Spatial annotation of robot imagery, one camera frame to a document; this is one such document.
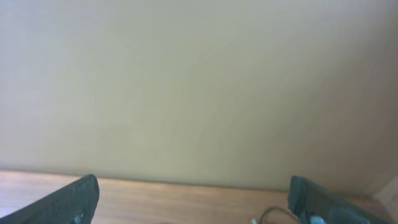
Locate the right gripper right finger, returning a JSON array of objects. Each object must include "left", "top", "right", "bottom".
[{"left": 288, "top": 175, "right": 388, "bottom": 224}]

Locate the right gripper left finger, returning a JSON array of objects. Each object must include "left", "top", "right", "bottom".
[{"left": 1, "top": 174, "right": 100, "bottom": 224}]

